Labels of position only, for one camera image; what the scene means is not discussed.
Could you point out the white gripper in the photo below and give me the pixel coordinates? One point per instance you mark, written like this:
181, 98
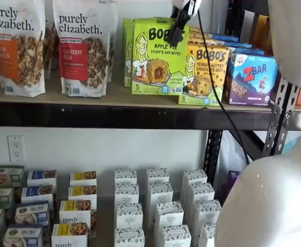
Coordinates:
182, 3

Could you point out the green Bobo's apple pie box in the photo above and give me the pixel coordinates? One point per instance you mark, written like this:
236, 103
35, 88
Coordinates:
127, 51
155, 77

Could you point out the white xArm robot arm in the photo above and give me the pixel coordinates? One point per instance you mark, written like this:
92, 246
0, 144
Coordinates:
268, 205

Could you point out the yellow Bobo's peanut butter box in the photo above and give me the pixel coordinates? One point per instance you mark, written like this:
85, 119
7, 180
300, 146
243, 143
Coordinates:
195, 31
201, 85
209, 42

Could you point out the blue Zbar snack box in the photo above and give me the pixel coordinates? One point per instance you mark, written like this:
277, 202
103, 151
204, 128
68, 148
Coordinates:
237, 45
250, 82
225, 37
250, 51

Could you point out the red white granola cereal box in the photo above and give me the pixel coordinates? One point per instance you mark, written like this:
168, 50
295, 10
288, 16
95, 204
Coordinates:
83, 64

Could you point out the beige snack shelf board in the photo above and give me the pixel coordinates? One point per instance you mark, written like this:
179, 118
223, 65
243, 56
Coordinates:
101, 95

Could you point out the black metal shelf rack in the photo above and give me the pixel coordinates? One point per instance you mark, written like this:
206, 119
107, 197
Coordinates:
114, 115

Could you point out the black neighbouring shelf rack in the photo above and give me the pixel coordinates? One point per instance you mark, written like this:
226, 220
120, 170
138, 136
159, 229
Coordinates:
287, 115

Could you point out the purple snack box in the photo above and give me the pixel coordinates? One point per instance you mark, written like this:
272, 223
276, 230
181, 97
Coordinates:
231, 182

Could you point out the yellow cereal box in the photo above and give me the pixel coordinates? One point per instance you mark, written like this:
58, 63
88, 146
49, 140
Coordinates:
75, 211
69, 235
83, 178
82, 193

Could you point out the blue cereal box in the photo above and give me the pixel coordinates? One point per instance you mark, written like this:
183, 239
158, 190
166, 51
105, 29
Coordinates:
37, 193
22, 236
42, 177
32, 213

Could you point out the purely elizabeth granola bag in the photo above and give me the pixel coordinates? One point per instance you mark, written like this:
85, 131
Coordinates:
48, 51

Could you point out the white plastic sheet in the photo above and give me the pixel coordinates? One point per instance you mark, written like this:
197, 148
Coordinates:
230, 154

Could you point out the white organic pantry carton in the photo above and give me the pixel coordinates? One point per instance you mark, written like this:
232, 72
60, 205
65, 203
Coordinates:
201, 193
158, 175
125, 176
168, 216
206, 236
207, 212
129, 217
176, 238
126, 194
194, 177
160, 191
129, 239

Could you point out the orange label granola bag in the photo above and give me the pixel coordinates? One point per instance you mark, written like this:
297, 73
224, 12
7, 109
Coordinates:
16, 64

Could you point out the white patterned cartons group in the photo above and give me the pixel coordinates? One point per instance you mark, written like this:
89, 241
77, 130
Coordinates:
104, 205

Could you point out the white wall outlet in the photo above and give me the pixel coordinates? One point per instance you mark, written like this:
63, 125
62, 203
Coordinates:
16, 148

